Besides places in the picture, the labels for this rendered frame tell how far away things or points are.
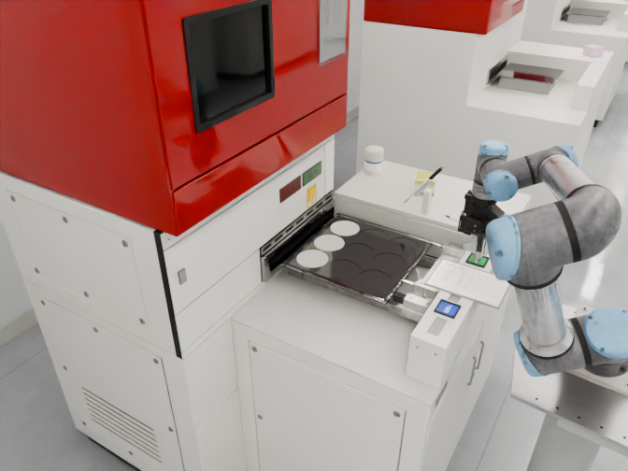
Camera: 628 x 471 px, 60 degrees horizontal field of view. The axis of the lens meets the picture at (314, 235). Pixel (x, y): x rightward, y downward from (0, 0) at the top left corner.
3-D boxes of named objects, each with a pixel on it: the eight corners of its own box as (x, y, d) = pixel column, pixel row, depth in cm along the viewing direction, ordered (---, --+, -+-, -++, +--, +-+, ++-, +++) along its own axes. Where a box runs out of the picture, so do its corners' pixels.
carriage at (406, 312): (400, 316, 158) (401, 307, 156) (444, 254, 184) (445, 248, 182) (426, 325, 154) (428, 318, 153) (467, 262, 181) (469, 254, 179)
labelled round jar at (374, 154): (361, 173, 211) (362, 149, 206) (369, 165, 216) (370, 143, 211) (378, 177, 208) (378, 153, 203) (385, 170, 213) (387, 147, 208)
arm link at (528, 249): (593, 376, 129) (579, 235, 92) (528, 388, 133) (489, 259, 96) (576, 332, 137) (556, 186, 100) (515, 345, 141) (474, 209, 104)
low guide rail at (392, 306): (287, 274, 180) (287, 266, 178) (291, 271, 181) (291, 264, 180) (432, 327, 158) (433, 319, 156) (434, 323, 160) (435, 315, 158)
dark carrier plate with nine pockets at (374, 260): (284, 264, 172) (284, 262, 172) (337, 216, 197) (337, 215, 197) (383, 299, 157) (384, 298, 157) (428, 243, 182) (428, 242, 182)
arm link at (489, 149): (482, 149, 139) (477, 136, 146) (475, 188, 145) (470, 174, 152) (513, 150, 139) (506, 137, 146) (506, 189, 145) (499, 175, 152)
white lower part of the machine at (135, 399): (78, 441, 222) (21, 279, 178) (211, 324, 281) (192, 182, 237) (213, 531, 191) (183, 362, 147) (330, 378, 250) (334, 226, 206)
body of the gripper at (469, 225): (464, 221, 162) (471, 185, 156) (493, 229, 159) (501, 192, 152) (456, 234, 157) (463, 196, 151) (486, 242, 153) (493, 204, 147)
